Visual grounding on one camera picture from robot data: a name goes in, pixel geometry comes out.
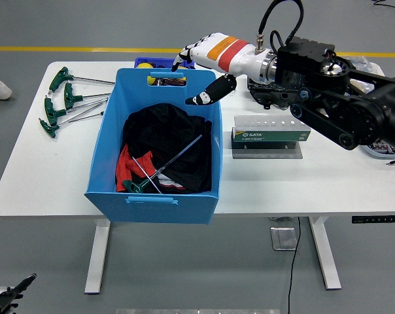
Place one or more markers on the clear plastic bag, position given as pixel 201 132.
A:
pixel 364 63

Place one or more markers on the black-white robot left hand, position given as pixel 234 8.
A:
pixel 21 284

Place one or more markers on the black table control panel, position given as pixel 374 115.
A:
pixel 375 219

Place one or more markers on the light blue bowl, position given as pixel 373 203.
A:
pixel 372 153

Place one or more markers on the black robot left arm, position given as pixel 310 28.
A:
pixel 1 304

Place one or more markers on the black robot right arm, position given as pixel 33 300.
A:
pixel 348 98

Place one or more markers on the white table leg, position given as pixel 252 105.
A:
pixel 97 255
pixel 325 255

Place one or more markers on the black and red clothing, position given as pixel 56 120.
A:
pixel 164 131

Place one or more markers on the dark red electronic modules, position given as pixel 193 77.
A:
pixel 385 148

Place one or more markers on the dark blue plastic bin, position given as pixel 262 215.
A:
pixel 158 61

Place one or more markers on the blue plastic storage box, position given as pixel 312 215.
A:
pixel 158 209

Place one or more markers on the black plastic tray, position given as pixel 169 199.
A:
pixel 269 95

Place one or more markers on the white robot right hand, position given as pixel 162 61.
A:
pixel 230 55

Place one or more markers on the metal floor plate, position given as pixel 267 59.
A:
pixel 284 238

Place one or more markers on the dark red packet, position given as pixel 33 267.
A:
pixel 171 82

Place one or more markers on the green metal hex key holder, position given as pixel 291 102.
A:
pixel 269 135

